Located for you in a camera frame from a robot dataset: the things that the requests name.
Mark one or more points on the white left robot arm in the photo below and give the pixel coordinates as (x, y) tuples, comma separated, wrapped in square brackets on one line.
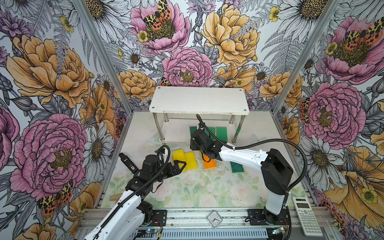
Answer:
[(131, 210)]

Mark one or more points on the white calculator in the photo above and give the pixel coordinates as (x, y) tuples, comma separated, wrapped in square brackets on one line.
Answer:
[(308, 221)]

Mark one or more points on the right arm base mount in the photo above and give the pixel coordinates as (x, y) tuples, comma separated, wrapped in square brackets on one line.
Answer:
[(261, 217)]

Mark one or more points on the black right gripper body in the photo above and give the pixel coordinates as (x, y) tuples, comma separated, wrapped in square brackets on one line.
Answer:
[(194, 146)]

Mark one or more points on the yellow sponge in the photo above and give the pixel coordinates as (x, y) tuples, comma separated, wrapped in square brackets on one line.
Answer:
[(178, 155), (191, 161)]

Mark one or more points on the orange sponge front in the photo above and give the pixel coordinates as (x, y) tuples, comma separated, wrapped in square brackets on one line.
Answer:
[(208, 162)]

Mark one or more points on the white two-tier metal shelf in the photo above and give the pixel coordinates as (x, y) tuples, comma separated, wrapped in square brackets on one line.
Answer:
[(175, 108)]

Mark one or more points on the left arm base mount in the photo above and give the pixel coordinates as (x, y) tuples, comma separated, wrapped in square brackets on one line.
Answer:
[(152, 218)]

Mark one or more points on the light green sponge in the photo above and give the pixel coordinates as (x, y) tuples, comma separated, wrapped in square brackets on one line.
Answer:
[(211, 132), (222, 133)]

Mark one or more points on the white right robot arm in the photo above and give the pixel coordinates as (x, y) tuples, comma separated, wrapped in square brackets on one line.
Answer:
[(275, 169)]

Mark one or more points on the dark green scouring sponge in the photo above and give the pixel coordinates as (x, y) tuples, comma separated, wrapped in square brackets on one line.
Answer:
[(193, 129)]

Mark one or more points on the yellow sponge right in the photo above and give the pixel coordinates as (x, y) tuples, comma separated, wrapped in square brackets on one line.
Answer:
[(191, 161)]

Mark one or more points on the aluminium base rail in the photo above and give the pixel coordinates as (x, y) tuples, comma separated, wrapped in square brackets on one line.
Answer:
[(193, 224)]

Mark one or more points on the small white clock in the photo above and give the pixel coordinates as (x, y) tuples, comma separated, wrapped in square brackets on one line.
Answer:
[(214, 219)]

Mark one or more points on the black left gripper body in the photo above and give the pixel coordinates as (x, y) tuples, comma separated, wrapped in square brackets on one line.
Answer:
[(155, 174)]

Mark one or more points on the yellow sponge top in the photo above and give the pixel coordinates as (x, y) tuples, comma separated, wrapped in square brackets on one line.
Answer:
[(178, 155)]

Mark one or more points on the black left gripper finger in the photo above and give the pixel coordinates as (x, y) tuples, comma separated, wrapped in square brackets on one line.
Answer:
[(174, 172), (179, 165)]

